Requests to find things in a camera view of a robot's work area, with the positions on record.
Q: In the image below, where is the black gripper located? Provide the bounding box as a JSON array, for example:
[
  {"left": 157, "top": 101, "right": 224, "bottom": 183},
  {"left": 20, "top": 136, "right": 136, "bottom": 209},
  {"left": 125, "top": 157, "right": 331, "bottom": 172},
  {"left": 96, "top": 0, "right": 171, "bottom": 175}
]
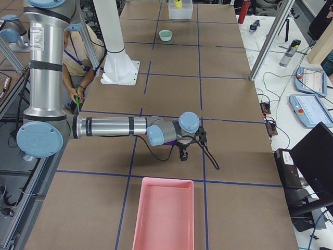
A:
[{"left": 176, "top": 139, "right": 193, "bottom": 161}]

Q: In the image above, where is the purple cloth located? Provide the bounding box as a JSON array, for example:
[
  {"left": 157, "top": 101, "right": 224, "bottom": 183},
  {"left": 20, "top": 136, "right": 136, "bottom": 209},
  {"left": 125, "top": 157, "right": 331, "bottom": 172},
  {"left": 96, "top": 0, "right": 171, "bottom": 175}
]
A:
[{"left": 163, "top": 140, "right": 177, "bottom": 146}]

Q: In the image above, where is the yellow plastic cup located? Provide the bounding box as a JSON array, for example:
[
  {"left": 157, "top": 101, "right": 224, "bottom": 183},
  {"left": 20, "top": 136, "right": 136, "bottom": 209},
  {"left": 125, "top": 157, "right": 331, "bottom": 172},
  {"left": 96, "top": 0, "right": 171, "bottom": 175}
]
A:
[{"left": 173, "top": 0, "right": 182, "bottom": 9}]

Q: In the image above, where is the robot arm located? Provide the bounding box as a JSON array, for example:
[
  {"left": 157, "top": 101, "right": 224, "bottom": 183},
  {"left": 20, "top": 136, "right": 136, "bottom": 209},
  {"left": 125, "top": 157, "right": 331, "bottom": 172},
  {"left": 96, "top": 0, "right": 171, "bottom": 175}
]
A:
[
  {"left": 1, "top": 14, "right": 30, "bottom": 51},
  {"left": 16, "top": 1, "right": 199, "bottom": 160}
]

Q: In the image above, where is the black computer box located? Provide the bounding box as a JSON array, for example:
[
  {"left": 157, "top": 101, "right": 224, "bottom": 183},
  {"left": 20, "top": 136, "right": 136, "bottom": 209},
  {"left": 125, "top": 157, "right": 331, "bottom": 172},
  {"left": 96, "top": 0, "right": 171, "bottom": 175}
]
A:
[{"left": 274, "top": 148, "right": 305, "bottom": 190}]

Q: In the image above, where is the clear plastic storage box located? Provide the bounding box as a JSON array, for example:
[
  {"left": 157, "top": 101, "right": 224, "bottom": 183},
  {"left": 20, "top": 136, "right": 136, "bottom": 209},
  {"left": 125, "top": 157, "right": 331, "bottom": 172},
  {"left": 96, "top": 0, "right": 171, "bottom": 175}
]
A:
[{"left": 168, "top": 0, "right": 193, "bottom": 20}]

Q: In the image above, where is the pink plastic tray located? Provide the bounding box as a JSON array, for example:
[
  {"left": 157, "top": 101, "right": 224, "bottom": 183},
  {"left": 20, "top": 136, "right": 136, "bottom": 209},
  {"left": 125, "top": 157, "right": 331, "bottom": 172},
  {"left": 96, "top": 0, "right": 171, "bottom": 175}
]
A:
[{"left": 132, "top": 177, "right": 195, "bottom": 249}]

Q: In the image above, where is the black power strip right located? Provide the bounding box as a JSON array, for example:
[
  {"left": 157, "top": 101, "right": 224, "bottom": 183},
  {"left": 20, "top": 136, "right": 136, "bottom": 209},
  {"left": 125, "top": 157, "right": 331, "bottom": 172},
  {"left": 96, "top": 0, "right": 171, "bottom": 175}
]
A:
[{"left": 265, "top": 120, "right": 278, "bottom": 137}]

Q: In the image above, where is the black power strip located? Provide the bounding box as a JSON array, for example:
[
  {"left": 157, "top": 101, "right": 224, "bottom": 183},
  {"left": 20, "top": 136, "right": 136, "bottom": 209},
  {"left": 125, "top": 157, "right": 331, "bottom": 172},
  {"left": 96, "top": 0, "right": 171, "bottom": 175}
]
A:
[
  {"left": 265, "top": 120, "right": 278, "bottom": 137},
  {"left": 260, "top": 102, "right": 271, "bottom": 116}
]

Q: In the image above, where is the black power strip left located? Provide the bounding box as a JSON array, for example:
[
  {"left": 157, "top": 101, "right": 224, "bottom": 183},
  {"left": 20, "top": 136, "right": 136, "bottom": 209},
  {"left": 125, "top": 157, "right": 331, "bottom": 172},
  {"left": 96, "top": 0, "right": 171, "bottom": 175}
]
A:
[{"left": 260, "top": 102, "right": 271, "bottom": 116}]

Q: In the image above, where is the pale green bowl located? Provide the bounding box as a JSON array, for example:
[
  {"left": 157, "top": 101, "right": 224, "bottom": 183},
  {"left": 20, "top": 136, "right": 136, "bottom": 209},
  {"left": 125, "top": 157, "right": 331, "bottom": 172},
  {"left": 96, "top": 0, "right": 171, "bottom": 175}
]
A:
[{"left": 159, "top": 30, "right": 173, "bottom": 42}]

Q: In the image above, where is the green screwdriver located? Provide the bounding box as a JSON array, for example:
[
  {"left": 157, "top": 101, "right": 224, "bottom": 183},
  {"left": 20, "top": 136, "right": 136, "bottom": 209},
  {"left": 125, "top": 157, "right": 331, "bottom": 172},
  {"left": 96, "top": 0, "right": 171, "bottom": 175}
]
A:
[{"left": 75, "top": 89, "right": 80, "bottom": 114}]

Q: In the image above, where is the seated person beige shirt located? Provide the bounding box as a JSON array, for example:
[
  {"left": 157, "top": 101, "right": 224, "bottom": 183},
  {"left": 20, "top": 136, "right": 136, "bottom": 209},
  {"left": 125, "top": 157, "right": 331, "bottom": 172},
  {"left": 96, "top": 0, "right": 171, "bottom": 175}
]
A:
[{"left": 62, "top": 31, "right": 95, "bottom": 109}]

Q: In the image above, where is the black monitor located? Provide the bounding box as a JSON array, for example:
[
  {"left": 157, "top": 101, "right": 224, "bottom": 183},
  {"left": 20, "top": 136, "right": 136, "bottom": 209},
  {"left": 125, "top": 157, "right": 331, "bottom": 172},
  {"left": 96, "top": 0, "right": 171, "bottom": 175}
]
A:
[{"left": 290, "top": 122, "right": 333, "bottom": 194}]

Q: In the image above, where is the teach pendant near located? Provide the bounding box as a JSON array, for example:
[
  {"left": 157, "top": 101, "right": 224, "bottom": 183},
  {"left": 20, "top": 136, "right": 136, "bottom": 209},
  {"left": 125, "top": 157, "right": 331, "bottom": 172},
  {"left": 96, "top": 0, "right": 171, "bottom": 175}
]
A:
[{"left": 289, "top": 94, "right": 332, "bottom": 128}]

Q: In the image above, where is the teach pendant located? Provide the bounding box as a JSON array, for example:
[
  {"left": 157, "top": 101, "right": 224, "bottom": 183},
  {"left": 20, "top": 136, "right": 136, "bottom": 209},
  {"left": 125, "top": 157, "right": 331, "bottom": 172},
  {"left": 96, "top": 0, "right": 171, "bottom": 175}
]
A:
[
  {"left": 294, "top": 67, "right": 327, "bottom": 97},
  {"left": 289, "top": 94, "right": 332, "bottom": 128}
]

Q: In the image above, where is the clear water bottle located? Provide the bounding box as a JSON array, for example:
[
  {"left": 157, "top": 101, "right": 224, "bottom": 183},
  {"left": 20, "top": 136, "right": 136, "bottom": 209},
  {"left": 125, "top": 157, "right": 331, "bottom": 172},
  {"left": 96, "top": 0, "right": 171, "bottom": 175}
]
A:
[{"left": 279, "top": 39, "right": 301, "bottom": 67}]

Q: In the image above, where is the teach pendant far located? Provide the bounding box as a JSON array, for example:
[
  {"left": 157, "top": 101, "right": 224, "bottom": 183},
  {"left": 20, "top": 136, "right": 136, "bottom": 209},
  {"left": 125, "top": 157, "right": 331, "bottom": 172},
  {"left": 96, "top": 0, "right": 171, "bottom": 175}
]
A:
[{"left": 294, "top": 67, "right": 327, "bottom": 97}]

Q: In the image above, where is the red bottle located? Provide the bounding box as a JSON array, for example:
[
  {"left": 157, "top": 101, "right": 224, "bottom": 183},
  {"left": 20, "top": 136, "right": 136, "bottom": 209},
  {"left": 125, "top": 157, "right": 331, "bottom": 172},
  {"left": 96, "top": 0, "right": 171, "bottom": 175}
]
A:
[{"left": 237, "top": 0, "right": 251, "bottom": 24}]

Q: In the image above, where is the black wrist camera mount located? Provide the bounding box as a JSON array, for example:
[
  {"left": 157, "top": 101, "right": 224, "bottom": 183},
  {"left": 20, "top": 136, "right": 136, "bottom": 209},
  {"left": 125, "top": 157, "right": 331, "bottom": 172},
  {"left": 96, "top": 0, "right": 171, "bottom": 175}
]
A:
[{"left": 195, "top": 126, "right": 207, "bottom": 146}]

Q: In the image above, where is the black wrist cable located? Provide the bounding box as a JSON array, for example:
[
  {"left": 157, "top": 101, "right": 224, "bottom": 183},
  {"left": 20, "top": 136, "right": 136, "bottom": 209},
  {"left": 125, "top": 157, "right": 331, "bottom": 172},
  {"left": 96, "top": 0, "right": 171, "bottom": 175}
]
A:
[{"left": 135, "top": 135, "right": 220, "bottom": 171}]

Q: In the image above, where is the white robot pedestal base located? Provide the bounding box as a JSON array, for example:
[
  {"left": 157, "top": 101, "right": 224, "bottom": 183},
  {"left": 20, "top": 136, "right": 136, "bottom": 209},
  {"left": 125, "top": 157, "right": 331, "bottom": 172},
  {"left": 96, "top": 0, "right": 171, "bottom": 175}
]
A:
[{"left": 93, "top": 0, "right": 140, "bottom": 86}]

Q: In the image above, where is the aluminium frame post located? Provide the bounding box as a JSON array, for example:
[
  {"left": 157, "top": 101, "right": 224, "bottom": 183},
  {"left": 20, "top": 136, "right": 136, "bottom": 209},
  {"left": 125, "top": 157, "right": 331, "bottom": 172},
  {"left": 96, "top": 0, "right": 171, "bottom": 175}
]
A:
[{"left": 249, "top": 0, "right": 295, "bottom": 81}]

